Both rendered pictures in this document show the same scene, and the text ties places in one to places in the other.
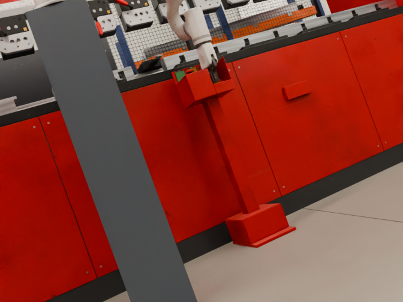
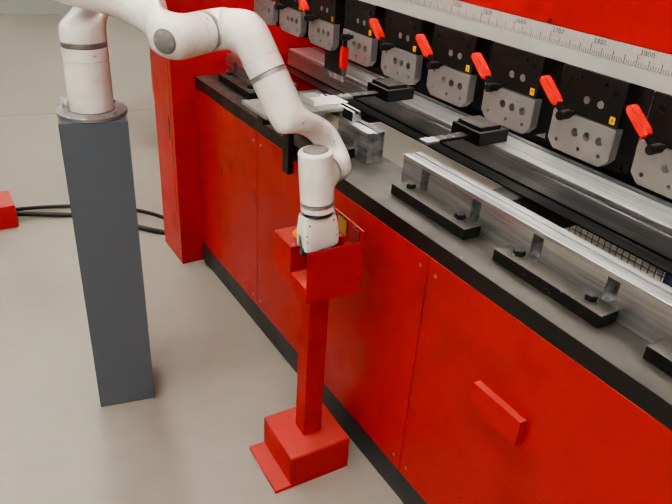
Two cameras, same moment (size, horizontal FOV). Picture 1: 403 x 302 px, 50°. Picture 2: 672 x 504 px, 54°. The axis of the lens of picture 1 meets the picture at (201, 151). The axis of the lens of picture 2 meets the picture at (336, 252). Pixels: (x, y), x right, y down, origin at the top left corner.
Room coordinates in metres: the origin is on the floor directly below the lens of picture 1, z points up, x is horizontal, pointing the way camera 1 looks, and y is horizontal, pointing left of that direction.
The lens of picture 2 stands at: (1.72, -1.63, 1.61)
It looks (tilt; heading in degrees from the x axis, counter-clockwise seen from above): 29 degrees down; 79
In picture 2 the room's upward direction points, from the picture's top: 4 degrees clockwise
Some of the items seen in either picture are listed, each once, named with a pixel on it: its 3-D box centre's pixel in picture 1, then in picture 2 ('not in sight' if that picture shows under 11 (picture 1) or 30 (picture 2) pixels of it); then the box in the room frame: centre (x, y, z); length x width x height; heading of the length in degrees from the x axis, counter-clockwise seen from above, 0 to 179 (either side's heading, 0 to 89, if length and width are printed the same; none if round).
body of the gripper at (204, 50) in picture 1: (207, 54); (318, 227); (1.95, -0.17, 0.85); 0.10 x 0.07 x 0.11; 20
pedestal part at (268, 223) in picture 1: (258, 224); (298, 443); (1.94, -0.13, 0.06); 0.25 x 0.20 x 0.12; 20
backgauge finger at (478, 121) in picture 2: (152, 62); (459, 132); (2.39, 0.08, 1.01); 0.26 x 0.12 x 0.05; 22
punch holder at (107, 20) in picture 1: (96, 19); (369, 31); (2.14, 0.26, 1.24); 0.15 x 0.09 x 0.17; 112
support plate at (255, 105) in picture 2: not in sight; (292, 105); (1.94, 0.37, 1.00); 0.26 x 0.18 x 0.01; 22
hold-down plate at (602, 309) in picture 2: (264, 44); (550, 282); (2.40, -0.53, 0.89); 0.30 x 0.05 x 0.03; 112
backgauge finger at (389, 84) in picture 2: not in sight; (372, 90); (2.22, 0.49, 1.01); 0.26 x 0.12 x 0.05; 22
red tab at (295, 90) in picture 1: (296, 90); (496, 412); (2.32, -0.59, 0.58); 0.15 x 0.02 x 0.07; 112
